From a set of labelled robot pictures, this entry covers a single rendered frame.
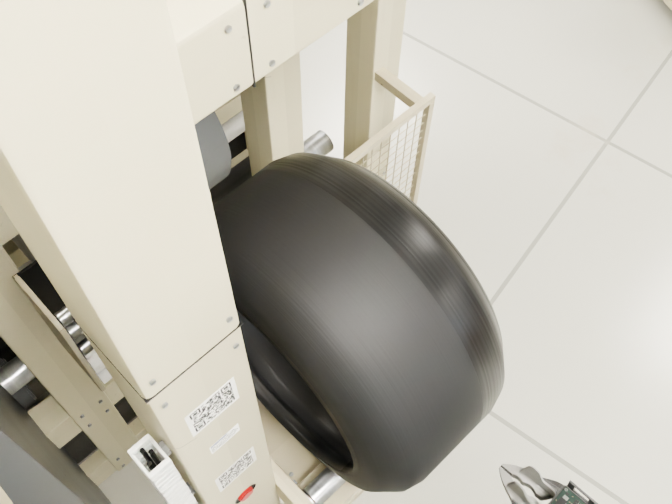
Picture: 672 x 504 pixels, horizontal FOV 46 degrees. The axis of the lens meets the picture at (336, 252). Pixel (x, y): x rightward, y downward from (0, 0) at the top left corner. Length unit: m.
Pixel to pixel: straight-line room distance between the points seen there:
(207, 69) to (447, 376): 0.55
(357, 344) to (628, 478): 1.69
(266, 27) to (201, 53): 0.10
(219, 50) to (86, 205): 0.47
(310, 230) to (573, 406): 1.69
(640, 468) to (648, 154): 1.23
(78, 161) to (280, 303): 0.62
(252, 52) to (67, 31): 0.59
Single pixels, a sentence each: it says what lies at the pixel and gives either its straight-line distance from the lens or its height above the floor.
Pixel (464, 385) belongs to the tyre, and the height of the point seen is 1.32.
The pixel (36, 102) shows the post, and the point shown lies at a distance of 0.49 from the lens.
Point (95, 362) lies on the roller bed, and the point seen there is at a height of 1.01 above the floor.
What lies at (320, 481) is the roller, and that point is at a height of 0.92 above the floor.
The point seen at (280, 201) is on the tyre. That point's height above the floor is 1.45.
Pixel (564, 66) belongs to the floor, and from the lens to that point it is 3.49.
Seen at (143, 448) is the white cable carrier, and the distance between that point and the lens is 1.09.
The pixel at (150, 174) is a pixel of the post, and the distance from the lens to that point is 0.59.
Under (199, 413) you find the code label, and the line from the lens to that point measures 0.98.
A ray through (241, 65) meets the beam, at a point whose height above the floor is 1.69.
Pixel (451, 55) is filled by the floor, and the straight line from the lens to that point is 3.43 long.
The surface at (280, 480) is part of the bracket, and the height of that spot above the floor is 0.95.
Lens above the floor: 2.45
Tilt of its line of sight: 60 degrees down
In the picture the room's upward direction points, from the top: 1 degrees clockwise
